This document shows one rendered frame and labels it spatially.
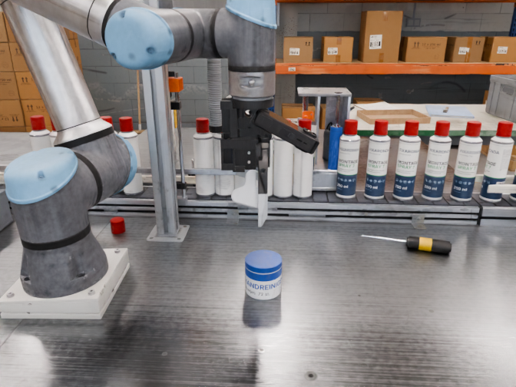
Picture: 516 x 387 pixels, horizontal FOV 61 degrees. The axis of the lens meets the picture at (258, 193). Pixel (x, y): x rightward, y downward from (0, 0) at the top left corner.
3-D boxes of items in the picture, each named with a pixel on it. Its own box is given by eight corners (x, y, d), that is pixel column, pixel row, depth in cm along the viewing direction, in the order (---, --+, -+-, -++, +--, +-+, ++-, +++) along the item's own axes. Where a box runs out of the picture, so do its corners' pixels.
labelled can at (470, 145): (466, 195, 117) (481, 120, 109) (474, 203, 112) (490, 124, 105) (446, 195, 117) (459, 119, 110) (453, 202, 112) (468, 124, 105)
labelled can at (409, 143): (409, 194, 118) (420, 119, 110) (415, 201, 113) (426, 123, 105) (390, 193, 118) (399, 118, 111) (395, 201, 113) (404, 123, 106)
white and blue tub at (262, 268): (280, 279, 88) (281, 249, 85) (282, 300, 81) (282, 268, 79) (246, 279, 88) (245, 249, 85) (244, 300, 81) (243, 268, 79)
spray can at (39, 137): (64, 186, 123) (51, 114, 116) (54, 193, 118) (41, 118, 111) (46, 186, 124) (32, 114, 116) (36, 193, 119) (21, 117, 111)
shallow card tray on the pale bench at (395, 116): (411, 114, 258) (412, 108, 256) (430, 124, 235) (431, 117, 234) (355, 115, 255) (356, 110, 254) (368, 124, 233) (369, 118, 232)
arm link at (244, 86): (274, 67, 73) (276, 73, 65) (274, 95, 75) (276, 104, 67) (229, 67, 73) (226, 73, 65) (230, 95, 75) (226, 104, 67)
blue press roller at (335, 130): (338, 180, 122) (342, 122, 115) (339, 184, 119) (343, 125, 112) (326, 180, 122) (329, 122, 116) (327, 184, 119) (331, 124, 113)
